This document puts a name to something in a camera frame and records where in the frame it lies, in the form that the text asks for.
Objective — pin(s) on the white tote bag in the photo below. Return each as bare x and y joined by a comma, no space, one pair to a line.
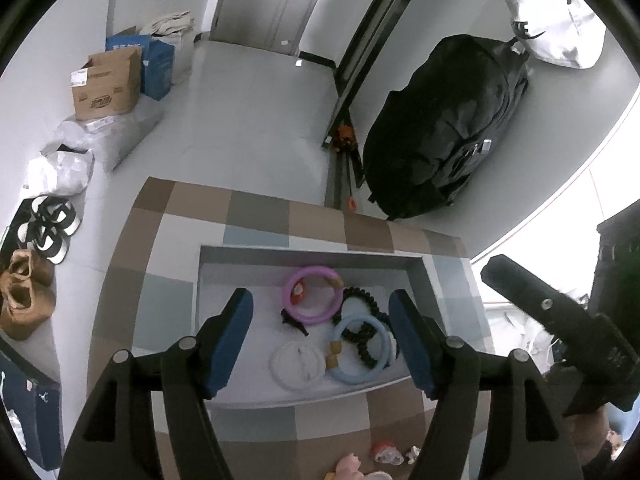
172,27

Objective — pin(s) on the black backpack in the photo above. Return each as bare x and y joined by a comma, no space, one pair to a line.
440,130

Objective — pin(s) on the person's right hand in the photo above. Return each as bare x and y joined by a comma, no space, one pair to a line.
587,437

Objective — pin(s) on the blue cardboard box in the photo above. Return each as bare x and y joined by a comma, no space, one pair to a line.
157,70

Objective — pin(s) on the black hair clip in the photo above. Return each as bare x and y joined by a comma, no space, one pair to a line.
295,322

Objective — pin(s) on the brown cardboard box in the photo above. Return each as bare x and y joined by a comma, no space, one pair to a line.
107,90

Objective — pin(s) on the white round disc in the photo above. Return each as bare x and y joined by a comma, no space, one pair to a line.
287,365

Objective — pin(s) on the brown shoe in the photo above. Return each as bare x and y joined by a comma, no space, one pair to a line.
27,312
30,270

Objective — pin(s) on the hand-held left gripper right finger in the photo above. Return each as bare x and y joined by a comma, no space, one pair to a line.
410,345

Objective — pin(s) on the pink figure charm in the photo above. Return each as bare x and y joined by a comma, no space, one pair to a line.
350,466

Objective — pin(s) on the grey door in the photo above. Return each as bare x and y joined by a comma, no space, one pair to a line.
260,0

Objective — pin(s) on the dark blue shoe box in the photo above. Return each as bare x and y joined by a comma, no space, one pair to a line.
35,410

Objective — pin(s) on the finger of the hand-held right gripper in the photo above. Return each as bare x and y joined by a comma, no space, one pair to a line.
525,290

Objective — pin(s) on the checkered tablecloth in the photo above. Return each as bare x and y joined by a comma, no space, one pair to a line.
150,285

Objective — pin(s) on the grey plastic parcel bag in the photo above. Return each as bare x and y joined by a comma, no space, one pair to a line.
125,135

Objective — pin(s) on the orange tool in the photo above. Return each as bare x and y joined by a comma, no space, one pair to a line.
344,136

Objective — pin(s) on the black and white sandal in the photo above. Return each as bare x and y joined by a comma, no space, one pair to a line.
60,215
45,242

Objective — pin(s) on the grey cardboard box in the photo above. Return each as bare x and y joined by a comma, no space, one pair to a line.
235,275

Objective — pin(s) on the black metal rack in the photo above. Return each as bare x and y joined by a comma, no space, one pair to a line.
370,30

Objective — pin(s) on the white hanging bag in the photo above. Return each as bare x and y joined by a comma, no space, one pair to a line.
550,20

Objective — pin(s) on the white crumpled plastic bag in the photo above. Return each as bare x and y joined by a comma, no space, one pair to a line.
62,172

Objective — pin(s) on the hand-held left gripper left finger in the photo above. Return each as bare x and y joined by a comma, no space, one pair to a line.
232,340

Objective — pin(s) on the small red ornament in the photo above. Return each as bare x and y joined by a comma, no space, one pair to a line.
386,453

